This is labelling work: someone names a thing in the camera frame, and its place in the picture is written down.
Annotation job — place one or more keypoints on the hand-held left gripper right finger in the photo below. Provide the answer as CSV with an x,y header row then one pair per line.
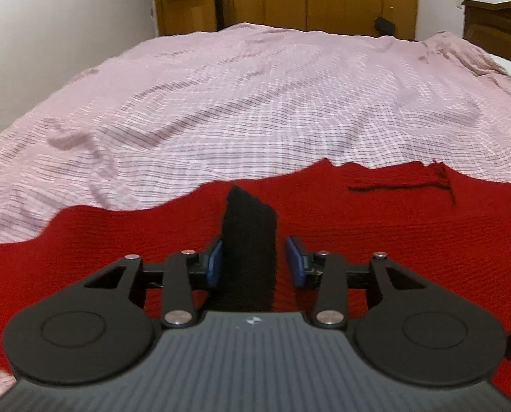
x,y
294,264

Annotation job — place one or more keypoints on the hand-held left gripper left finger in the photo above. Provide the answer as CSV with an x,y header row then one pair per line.
x,y
214,266

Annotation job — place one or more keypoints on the black fuzzy cloth strip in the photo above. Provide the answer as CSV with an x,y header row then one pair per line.
x,y
249,244

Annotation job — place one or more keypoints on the pink checked bed sheet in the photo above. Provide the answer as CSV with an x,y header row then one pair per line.
x,y
246,103

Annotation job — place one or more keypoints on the dark wooden headboard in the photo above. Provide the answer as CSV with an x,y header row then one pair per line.
x,y
500,30

